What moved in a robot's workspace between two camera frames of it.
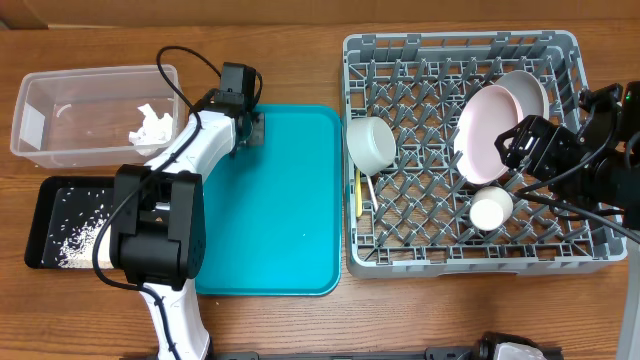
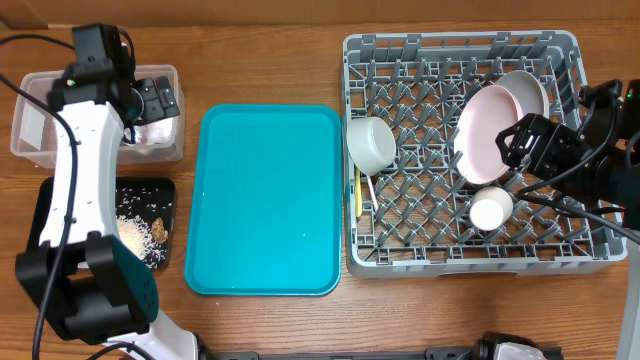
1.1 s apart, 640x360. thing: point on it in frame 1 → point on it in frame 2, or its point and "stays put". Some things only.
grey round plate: [530, 94] stays put
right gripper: [552, 139] stays put
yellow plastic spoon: [359, 193] stays put
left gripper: [258, 133] → [156, 106]
